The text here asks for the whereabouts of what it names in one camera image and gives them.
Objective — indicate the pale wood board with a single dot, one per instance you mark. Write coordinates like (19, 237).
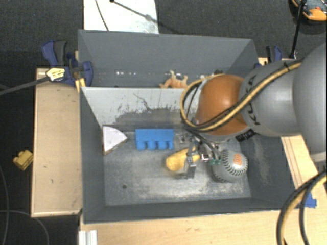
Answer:
(57, 142)

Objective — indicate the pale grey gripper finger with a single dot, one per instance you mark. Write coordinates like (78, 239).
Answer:
(204, 157)
(190, 169)

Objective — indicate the grey metal bin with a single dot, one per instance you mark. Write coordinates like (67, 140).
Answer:
(143, 177)

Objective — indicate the blue toy brick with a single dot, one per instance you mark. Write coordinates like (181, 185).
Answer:
(154, 138)

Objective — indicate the white wedge block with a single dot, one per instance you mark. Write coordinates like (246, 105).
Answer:
(112, 139)

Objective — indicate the orange toy animal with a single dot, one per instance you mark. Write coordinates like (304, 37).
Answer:
(175, 82)

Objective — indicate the yellow toy potato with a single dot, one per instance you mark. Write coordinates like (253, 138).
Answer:
(176, 161)

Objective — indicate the grey baseball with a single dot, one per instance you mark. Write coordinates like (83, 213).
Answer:
(230, 168)

